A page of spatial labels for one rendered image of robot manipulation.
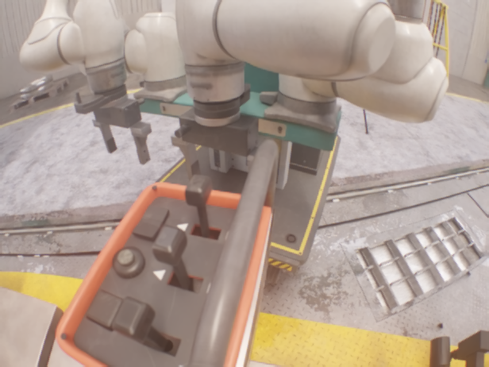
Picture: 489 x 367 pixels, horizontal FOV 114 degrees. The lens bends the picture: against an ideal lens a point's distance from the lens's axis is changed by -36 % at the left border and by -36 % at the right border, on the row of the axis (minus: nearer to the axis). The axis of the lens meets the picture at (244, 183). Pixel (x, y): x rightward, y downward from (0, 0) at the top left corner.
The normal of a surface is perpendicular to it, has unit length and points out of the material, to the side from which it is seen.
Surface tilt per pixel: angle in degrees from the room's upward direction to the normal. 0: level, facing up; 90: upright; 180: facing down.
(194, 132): 90
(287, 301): 0
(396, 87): 89
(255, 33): 102
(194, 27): 92
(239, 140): 90
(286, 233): 0
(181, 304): 0
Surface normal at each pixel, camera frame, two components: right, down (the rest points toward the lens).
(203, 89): -0.42, 0.58
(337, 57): -0.29, 0.89
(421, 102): -0.33, 0.74
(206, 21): -0.73, 0.40
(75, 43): -0.09, 0.67
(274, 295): 0.00, -0.76
